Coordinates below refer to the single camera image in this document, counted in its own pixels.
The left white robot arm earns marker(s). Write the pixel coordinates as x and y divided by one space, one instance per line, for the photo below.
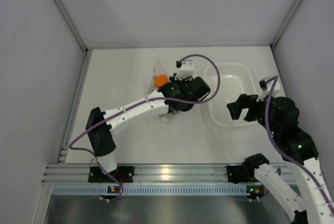
102 126

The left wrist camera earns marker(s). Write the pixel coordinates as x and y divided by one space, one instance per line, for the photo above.
185 69

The left aluminium side rail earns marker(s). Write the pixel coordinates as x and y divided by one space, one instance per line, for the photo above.
74 105

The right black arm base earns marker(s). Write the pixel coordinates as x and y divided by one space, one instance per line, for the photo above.
240 174

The left aluminium corner post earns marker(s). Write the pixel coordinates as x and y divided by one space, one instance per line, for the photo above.
70 24

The white perforated plastic basket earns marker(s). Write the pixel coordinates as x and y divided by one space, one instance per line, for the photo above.
235 80

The right aluminium corner post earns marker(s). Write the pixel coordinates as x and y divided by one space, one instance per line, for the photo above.
287 20

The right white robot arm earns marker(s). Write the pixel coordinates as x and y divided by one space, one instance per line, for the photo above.
312 204

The fake orange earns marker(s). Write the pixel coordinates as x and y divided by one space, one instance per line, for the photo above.
160 80

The aluminium front rail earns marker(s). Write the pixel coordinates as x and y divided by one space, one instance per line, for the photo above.
143 173

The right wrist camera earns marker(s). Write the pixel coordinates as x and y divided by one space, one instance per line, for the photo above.
269 86

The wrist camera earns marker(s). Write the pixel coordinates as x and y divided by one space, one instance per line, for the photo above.
269 86
185 69

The white slotted cable duct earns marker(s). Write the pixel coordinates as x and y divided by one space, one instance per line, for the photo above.
156 190

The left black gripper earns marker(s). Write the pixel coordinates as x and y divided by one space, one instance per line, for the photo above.
171 79

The aluminium corner post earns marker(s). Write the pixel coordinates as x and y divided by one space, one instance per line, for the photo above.
70 24
287 20

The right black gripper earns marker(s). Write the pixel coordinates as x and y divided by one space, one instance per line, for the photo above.
243 101

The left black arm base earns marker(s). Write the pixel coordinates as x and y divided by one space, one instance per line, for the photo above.
123 174

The polka dot zip bag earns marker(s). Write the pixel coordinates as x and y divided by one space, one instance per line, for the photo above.
158 69

